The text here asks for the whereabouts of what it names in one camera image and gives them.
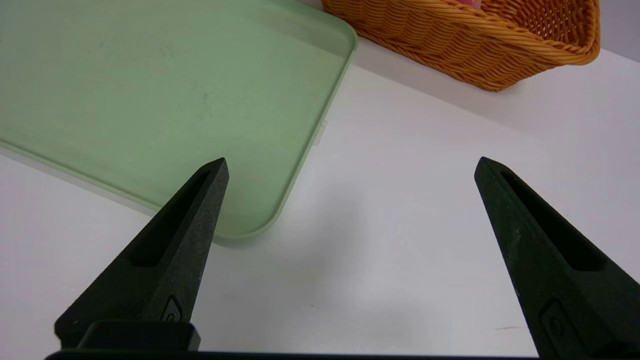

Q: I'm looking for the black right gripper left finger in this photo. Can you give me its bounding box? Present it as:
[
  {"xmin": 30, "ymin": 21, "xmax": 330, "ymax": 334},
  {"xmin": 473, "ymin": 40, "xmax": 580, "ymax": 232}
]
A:
[{"xmin": 54, "ymin": 157, "xmax": 230, "ymax": 351}]

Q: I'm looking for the light green plastic tray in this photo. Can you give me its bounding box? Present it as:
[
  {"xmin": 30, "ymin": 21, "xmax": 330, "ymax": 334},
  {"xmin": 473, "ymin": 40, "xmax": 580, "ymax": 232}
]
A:
[{"xmin": 0, "ymin": 0, "xmax": 359, "ymax": 246}]

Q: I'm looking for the orange wicker basket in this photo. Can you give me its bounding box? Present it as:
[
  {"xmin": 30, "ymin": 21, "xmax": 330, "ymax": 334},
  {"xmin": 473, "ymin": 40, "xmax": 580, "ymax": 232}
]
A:
[{"xmin": 321, "ymin": 0, "xmax": 601, "ymax": 93}]

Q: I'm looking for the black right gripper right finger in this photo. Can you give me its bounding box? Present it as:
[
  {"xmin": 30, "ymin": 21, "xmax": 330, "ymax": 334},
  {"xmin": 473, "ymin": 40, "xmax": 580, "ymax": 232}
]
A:
[{"xmin": 474, "ymin": 156, "xmax": 640, "ymax": 360}]

